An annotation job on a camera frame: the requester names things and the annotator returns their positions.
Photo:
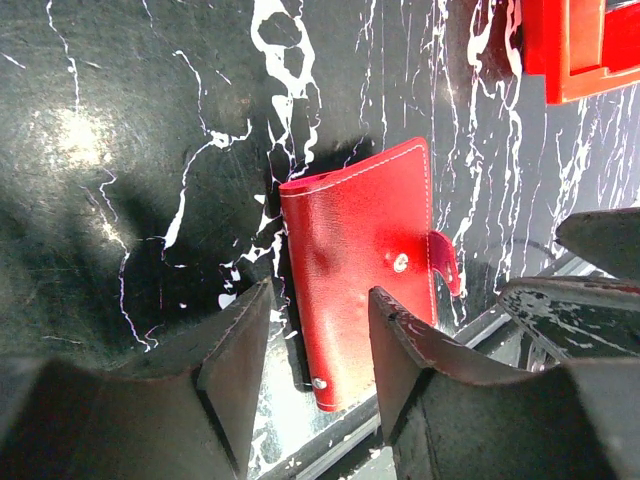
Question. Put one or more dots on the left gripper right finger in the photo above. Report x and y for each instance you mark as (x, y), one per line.
(450, 412)

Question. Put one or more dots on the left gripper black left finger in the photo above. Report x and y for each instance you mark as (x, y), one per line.
(184, 410)

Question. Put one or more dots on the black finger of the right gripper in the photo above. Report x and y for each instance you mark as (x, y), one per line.
(608, 239)

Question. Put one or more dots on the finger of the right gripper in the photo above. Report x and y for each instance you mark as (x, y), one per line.
(576, 317)

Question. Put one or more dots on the red plastic card bin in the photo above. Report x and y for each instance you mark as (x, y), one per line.
(581, 47)

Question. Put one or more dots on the red card holder wallet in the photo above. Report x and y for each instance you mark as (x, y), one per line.
(349, 230)

